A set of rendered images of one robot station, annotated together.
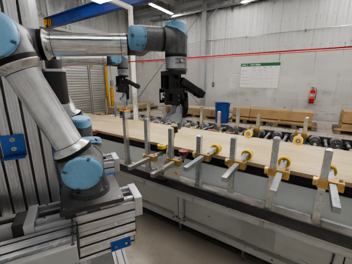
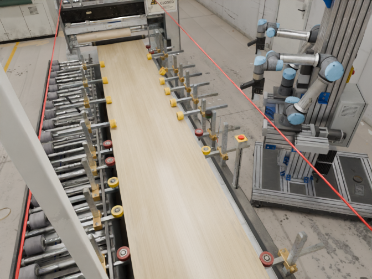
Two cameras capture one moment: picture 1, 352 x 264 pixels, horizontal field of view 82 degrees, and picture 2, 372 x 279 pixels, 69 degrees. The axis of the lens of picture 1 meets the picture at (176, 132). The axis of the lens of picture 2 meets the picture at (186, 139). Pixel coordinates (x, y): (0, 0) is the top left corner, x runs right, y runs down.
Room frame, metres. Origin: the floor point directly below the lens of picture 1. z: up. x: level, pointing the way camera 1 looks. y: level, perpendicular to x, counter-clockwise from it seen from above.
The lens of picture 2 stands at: (3.19, 1.14, 2.47)
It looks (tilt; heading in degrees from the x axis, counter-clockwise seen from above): 40 degrees down; 221
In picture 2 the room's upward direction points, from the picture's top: 3 degrees counter-clockwise
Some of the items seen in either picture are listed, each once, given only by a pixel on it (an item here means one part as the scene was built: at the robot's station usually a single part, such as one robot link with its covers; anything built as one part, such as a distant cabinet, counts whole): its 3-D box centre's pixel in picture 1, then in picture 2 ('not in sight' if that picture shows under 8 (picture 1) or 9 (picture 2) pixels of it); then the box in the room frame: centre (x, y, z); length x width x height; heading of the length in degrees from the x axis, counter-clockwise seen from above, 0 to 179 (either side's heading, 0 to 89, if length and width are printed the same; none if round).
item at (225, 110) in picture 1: (222, 112); not in sight; (7.21, -1.66, 0.36); 0.59 x 0.57 x 0.73; 146
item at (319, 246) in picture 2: not in sight; (293, 256); (2.17, 1.08, 0.81); 0.43 x 0.03 x 0.04; 147
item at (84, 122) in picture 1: (81, 127); (292, 105); (1.21, 0.58, 1.21); 0.13 x 0.12 x 0.14; 33
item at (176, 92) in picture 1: (174, 88); (260, 42); (0.74, 0.01, 1.46); 0.09 x 0.08 x 0.12; 116
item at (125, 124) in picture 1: (126, 141); (237, 167); (1.83, 0.47, 0.93); 0.05 x 0.04 x 0.45; 57
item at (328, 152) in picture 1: (321, 189); (181, 82); (1.00, -0.80, 0.90); 0.03 x 0.03 x 0.48; 57
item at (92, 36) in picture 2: not in sight; (117, 33); (0.58, -2.44, 1.05); 1.43 x 0.12 x 0.12; 147
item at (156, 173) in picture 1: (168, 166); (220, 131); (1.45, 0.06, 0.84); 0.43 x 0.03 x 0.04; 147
